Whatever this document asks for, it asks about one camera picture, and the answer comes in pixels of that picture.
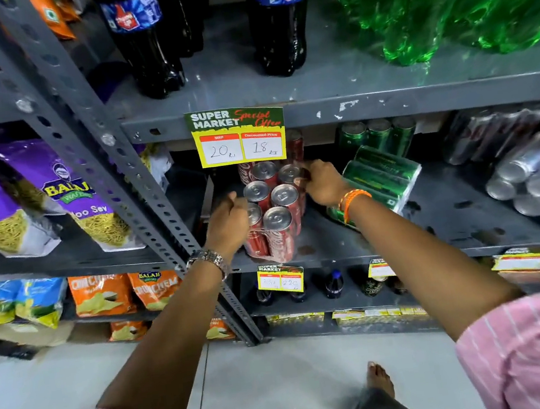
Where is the person's left hand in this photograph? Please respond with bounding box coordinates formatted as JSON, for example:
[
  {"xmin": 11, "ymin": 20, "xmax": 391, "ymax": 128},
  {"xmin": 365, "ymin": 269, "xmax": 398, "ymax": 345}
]
[{"xmin": 198, "ymin": 189, "xmax": 259, "ymax": 266}]

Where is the person's right hand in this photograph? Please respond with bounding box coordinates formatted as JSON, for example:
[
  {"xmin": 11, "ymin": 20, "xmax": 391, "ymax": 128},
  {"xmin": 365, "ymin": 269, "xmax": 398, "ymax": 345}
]
[{"xmin": 294, "ymin": 155, "xmax": 358, "ymax": 224}]

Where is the pack of red cans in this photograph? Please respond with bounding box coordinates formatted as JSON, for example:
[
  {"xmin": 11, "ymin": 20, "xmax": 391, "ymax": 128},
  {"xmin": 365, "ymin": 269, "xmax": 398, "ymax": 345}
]
[{"xmin": 229, "ymin": 128, "xmax": 320, "ymax": 268}]

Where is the person's left forearm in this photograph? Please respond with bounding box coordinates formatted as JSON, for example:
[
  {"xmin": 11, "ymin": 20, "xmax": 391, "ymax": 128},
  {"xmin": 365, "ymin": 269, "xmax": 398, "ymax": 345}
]
[{"xmin": 79, "ymin": 260, "xmax": 246, "ymax": 409}]

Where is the person's right forearm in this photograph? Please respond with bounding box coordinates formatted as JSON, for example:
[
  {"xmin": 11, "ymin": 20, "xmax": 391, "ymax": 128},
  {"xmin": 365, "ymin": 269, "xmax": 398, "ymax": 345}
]
[{"xmin": 343, "ymin": 173, "xmax": 533, "ymax": 356}]

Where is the orange thread wristband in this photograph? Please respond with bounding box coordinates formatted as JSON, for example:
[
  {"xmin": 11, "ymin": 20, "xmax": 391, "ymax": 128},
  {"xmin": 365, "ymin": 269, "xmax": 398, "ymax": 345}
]
[{"xmin": 337, "ymin": 188, "xmax": 376, "ymax": 226}]

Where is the green drink can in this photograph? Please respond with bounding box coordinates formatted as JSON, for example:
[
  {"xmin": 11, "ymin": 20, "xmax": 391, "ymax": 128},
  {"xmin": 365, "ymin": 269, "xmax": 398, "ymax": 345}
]
[
  {"xmin": 365, "ymin": 117, "xmax": 395, "ymax": 154},
  {"xmin": 390, "ymin": 115, "xmax": 421, "ymax": 159},
  {"xmin": 336, "ymin": 120, "xmax": 371, "ymax": 159}
]

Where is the silver metal wristwatch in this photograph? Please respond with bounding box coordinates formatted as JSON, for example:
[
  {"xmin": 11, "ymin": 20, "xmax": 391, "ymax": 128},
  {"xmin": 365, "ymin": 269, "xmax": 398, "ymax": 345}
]
[{"xmin": 184, "ymin": 246, "xmax": 231, "ymax": 286}]

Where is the large green yellow price tag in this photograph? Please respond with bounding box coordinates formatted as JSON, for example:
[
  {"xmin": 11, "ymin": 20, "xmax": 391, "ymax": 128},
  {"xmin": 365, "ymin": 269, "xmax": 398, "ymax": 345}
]
[{"xmin": 183, "ymin": 101, "xmax": 290, "ymax": 172}]

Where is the wrapped pack of green cans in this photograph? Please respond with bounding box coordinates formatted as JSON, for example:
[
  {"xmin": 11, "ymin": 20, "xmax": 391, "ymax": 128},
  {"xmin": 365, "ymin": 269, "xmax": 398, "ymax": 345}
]
[{"xmin": 319, "ymin": 138, "xmax": 429, "ymax": 232}]

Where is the small yellow price tag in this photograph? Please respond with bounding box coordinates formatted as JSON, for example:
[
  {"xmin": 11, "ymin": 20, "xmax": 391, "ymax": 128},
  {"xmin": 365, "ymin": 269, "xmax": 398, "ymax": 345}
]
[
  {"xmin": 366, "ymin": 255, "xmax": 397, "ymax": 281},
  {"xmin": 489, "ymin": 245, "xmax": 540, "ymax": 278},
  {"xmin": 255, "ymin": 260, "xmax": 307, "ymax": 298}
]

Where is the white snack bag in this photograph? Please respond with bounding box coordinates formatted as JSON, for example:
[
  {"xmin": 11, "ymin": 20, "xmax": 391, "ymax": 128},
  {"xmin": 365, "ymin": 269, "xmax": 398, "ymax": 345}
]
[{"xmin": 137, "ymin": 141, "xmax": 177, "ymax": 191}]

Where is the orange chips bag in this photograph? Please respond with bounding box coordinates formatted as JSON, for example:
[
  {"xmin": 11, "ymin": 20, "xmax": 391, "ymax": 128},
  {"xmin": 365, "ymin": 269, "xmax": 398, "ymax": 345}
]
[
  {"xmin": 127, "ymin": 265, "xmax": 188, "ymax": 315},
  {"xmin": 204, "ymin": 315, "xmax": 237, "ymax": 343},
  {"xmin": 67, "ymin": 269, "xmax": 139, "ymax": 322},
  {"xmin": 108, "ymin": 317, "xmax": 150, "ymax": 344}
]

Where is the row of yellow packets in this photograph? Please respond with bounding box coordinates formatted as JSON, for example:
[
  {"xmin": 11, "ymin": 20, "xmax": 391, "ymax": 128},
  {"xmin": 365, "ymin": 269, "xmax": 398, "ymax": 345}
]
[{"xmin": 266, "ymin": 295, "xmax": 430, "ymax": 337}]

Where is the dark cola bottle blue label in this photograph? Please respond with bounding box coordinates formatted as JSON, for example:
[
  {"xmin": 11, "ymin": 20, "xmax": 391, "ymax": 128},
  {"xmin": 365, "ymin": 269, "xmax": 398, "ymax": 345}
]
[
  {"xmin": 245, "ymin": 0, "xmax": 324, "ymax": 82},
  {"xmin": 89, "ymin": 0, "xmax": 188, "ymax": 107},
  {"xmin": 153, "ymin": 0, "xmax": 216, "ymax": 62}
]

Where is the person's right foot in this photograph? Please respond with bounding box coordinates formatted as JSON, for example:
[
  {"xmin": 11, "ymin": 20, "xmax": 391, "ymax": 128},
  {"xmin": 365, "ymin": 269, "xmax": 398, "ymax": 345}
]
[{"xmin": 363, "ymin": 359, "xmax": 397, "ymax": 403}]

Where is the pile of silver cans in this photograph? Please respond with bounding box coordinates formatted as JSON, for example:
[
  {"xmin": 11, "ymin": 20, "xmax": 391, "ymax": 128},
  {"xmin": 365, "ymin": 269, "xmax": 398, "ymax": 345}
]
[{"xmin": 438, "ymin": 99, "xmax": 540, "ymax": 251}]

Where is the orange snack bag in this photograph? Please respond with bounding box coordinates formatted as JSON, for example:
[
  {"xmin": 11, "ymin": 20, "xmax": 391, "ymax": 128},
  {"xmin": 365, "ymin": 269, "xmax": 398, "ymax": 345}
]
[{"xmin": 26, "ymin": 0, "xmax": 77, "ymax": 45}]

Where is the pink striped right sleeve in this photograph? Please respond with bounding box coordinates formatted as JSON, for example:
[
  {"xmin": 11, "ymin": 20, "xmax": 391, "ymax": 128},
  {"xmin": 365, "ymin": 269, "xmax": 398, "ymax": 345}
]
[{"xmin": 449, "ymin": 293, "xmax": 540, "ymax": 409}]

